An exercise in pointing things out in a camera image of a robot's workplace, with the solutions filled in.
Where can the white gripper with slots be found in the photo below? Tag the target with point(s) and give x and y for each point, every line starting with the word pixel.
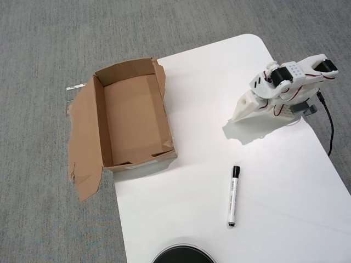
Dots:
pixel 244 105

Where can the white marker pen black cap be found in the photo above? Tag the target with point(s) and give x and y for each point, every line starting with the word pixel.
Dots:
pixel 234 195

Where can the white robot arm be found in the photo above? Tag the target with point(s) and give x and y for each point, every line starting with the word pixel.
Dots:
pixel 296 70

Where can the open brown cardboard box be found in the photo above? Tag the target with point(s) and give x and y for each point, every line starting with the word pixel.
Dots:
pixel 129 109

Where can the grey table clamp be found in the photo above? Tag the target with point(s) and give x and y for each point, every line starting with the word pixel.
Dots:
pixel 301 109

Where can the black round disc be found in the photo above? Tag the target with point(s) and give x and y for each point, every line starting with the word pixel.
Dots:
pixel 182 253

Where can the white strip on carpet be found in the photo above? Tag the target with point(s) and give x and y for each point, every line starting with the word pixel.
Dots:
pixel 75 87

